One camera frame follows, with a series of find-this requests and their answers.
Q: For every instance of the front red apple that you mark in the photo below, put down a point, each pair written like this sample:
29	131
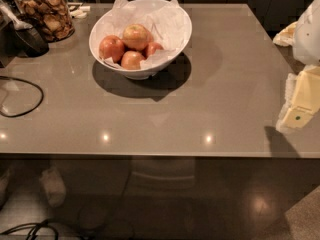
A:
131	60

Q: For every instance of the left red apple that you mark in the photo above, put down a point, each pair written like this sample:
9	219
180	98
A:
111	47

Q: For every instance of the right small red apple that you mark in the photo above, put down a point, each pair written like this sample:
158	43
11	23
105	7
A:
151	48

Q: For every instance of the glass jar of dried chips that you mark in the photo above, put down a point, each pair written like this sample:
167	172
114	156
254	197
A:
51	16

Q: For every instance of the black appliance with metal lever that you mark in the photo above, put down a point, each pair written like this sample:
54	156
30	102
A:
19	36

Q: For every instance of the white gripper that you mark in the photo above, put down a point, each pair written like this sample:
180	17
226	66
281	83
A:
308	37

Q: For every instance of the small white items behind jar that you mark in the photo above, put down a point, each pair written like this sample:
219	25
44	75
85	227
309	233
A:
79	11

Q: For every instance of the white paper liner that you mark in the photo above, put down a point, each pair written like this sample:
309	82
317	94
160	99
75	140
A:
166	20

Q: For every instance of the yellow-red apple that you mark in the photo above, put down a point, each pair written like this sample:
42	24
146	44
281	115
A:
136	37

